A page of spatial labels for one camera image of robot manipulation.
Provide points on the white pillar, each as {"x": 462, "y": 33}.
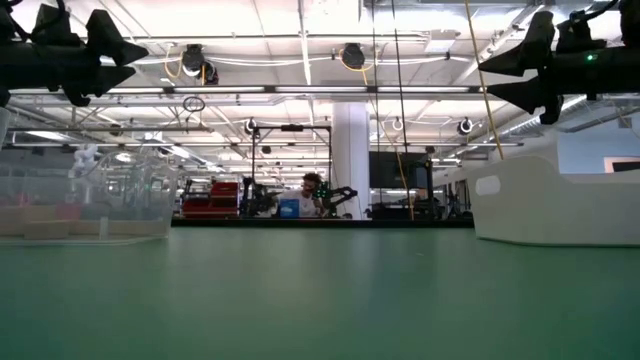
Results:
{"x": 350, "y": 150}

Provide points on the dark framed wall panel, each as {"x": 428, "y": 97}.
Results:
{"x": 625, "y": 166}

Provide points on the green table mat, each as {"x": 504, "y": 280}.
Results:
{"x": 320, "y": 300}

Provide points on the person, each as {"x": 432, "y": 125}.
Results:
{"x": 305, "y": 200}

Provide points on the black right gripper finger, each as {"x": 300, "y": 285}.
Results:
{"x": 530, "y": 50}
{"x": 525, "y": 92}

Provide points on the small peach wooden block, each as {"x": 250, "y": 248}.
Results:
{"x": 47, "y": 230}

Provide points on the clear plastic bin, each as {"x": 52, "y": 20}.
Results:
{"x": 140, "y": 175}

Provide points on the blue laptop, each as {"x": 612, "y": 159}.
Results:
{"x": 289, "y": 208}

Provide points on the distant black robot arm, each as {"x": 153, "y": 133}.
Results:
{"x": 255, "y": 197}

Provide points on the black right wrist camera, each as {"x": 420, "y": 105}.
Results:
{"x": 575, "y": 35}

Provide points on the black aluminium table frame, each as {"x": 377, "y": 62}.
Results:
{"x": 400, "y": 222}

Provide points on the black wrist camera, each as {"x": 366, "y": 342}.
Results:
{"x": 55, "y": 27}
{"x": 575, "y": 35}

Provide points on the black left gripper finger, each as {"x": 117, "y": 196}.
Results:
{"x": 112, "y": 77}
{"x": 112, "y": 40}

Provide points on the black monitor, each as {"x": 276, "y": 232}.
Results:
{"x": 395, "y": 170}

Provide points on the long ceiling light bar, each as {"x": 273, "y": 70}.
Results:
{"x": 225, "y": 90}

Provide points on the opaque white plastic bin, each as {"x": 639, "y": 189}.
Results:
{"x": 550, "y": 210}

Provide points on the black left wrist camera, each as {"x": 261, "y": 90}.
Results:
{"x": 55, "y": 27}

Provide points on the red crates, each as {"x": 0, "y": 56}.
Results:
{"x": 220, "y": 192}

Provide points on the short peach wooden block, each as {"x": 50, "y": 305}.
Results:
{"x": 11, "y": 222}

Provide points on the black frame rig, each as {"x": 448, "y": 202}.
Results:
{"x": 292, "y": 127}

